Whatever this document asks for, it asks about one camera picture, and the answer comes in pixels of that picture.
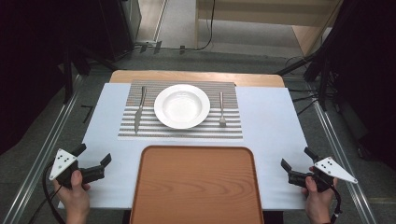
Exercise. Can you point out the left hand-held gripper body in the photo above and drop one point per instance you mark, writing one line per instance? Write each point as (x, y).
(63, 163)

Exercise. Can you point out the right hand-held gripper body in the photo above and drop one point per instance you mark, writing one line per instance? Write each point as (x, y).
(334, 169)

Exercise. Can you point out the metal table knife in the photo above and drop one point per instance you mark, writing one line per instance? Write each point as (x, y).
(140, 109)

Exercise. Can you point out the metal fork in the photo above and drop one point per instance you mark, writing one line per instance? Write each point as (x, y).
(221, 105)

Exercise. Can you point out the brown wooden tray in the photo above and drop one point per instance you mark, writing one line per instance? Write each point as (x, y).
(196, 186)

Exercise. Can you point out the person's left hand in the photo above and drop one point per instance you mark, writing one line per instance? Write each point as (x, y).
(74, 199)

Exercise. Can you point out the person's right hand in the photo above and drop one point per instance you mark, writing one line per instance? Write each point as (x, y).
(319, 203)

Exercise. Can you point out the small black bent bar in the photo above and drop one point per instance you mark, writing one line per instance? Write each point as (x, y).
(88, 113)

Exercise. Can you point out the white table board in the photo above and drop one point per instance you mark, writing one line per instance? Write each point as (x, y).
(274, 124)

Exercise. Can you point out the black metal stand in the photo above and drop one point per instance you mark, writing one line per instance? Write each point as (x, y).
(67, 81)
(323, 81)

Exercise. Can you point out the striped woven placemat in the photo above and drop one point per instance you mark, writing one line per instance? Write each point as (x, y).
(186, 134)

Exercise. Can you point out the white round plate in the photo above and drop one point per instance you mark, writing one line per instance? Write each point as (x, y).
(182, 107)

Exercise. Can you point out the dark curtain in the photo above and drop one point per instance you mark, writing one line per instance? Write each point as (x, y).
(370, 77)
(31, 62)

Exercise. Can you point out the light wooden table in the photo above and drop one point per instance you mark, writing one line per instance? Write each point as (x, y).
(199, 76)

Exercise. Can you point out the dark cabinet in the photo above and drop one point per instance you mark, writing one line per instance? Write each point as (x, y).
(118, 25)

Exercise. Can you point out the light wooden shelf unit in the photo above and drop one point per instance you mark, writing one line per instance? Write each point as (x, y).
(249, 7)

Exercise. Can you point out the metal floor rail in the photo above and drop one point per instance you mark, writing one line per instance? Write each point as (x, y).
(39, 165)
(362, 202)

